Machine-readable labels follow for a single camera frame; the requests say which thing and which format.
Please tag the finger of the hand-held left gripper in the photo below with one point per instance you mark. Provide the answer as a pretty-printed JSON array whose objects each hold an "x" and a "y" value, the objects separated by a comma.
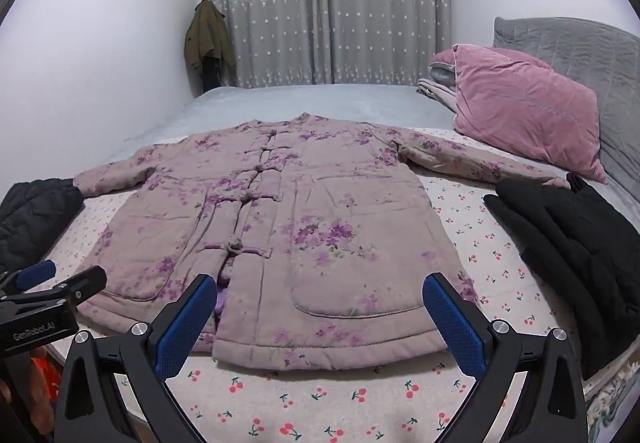
[
  {"x": 86, "y": 284},
  {"x": 31, "y": 275}
]

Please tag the black fleece jacket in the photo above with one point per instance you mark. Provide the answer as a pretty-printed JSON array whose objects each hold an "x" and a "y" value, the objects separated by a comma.
[{"x": 575, "y": 253}]

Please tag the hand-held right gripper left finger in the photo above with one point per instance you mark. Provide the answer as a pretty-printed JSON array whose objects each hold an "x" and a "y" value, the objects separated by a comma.
[{"x": 184, "y": 329}]

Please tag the blue-grey bed sheet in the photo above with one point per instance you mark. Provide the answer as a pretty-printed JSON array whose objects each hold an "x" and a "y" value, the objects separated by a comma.
[{"x": 210, "y": 108}]

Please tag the grey quilted headboard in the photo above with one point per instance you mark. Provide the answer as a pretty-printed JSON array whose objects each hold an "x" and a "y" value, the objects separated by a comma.
[{"x": 590, "y": 53}]

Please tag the olive green hanging jacket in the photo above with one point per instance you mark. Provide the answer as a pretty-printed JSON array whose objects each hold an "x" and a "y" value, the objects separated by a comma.
[{"x": 207, "y": 45}]

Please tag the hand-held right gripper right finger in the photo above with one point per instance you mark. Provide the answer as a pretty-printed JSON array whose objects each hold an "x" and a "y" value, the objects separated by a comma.
[{"x": 454, "y": 329}]

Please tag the folded pink grey blanket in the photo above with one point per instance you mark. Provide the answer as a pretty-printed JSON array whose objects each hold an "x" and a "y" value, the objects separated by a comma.
[{"x": 437, "y": 90}]

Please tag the black quilted jacket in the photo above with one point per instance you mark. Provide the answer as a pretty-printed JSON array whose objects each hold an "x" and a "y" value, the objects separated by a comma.
[{"x": 30, "y": 218}]

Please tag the cherry-print bed sheet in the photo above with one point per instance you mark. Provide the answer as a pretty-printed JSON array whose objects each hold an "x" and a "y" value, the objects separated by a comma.
[{"x": 360, "y": 398}]

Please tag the person's left hand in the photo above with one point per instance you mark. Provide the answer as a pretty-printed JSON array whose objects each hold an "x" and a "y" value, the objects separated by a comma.
[{"x": 46, "y": 388}]

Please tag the pink cloth at right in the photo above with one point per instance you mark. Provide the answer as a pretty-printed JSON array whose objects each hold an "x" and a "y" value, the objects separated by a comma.
[{"x": 525, "y": 108}]

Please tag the grey star-print curtain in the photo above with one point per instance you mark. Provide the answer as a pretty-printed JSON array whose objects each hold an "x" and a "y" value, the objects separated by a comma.
[
  {"x": 265, "y": 8},
  {"x": 385, "y": 8}
]

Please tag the floral padded jacket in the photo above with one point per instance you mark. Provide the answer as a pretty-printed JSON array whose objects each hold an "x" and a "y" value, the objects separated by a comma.
[{"x": 300, "y": 223}]

